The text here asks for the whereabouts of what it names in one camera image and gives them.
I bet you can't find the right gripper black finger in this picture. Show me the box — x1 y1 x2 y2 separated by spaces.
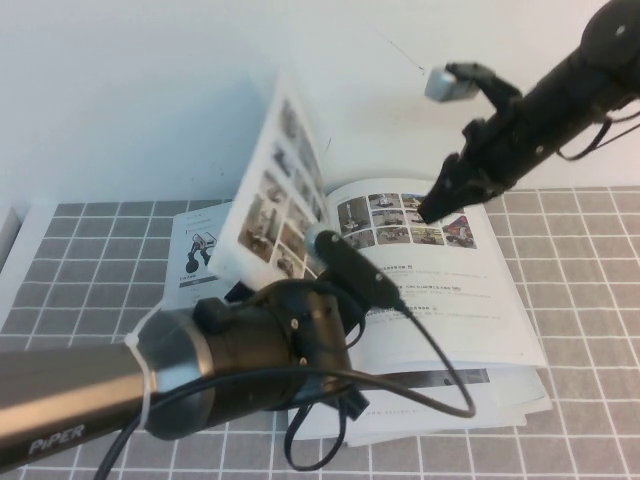
433 171 495 222
417 151 472 222

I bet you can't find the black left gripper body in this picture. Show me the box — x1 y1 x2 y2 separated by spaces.
263 278 352 397

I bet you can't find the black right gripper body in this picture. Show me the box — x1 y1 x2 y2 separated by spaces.
461 88 557 200

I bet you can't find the white product catalogue book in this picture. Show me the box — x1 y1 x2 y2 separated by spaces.
172 72 547 374

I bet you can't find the closed white brochure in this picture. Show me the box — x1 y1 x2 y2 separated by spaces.
287 368 526 442

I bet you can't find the grey white checked tablecloth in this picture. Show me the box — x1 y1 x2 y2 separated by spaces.
0 186 640 480

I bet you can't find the white zip tie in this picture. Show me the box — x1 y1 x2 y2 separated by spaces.
124 304 167 432

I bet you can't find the white booklet stack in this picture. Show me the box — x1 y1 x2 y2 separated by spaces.
344 367 554 449

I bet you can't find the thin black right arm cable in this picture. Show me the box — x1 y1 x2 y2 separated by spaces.
554 97 640 162

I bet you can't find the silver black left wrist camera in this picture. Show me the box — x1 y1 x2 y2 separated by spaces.
303 224 402 314

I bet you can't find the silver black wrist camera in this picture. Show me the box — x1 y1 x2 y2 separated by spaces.
424 61 482 105
303 224 402 314

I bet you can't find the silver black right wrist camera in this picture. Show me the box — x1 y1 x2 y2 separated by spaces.
424 61 482 105

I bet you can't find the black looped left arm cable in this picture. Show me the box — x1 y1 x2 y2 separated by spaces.
283 319 372 472

